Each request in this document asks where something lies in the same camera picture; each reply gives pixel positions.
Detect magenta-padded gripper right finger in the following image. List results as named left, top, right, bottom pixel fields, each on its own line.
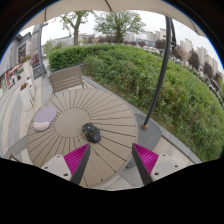
left=131, top=142, right=183, bottom=186

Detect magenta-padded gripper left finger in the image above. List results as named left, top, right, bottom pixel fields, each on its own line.
left=41, top=142, right=92, bottom=186

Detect black computer mouse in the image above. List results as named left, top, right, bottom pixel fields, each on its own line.
left=81, top=122, right=102, bottom=144

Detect lilac mouse pad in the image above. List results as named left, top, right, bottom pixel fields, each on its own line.
left=32, top=105, right=58, bottom=132

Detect grey umbrella base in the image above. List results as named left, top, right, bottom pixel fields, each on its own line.
left=126, top=113, right=163, bottom=169

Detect green hedge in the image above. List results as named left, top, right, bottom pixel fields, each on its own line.
left=48, top=43, right=224, bottom=163

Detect white planter box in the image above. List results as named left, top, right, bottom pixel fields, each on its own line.
left=19, top=78, right=36, bottom=112

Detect dark umbrella pole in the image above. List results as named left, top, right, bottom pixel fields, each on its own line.
left=142, top=16, right=177, bottom=130

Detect brown slatted patio chair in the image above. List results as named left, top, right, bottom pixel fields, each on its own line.
left=48, top=64, right=88, bottom=98

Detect distant apartment buildings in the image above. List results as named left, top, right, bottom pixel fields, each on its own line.
left=49, top=28, right=222, bottom=78

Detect bare-trunked leafy tree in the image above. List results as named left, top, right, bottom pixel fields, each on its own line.
left=59, top=10, right=94, bottom=47

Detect round-crowned green tree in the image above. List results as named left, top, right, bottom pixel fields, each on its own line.
left=94, top=10, right=147, bottom=44

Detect beige umbrella canopy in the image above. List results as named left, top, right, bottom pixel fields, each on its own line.
left=24, top=0, right=206, bottom=38

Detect grey banner post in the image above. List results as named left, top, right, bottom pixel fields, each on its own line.
left=31, top=22, right=48, bottom=80

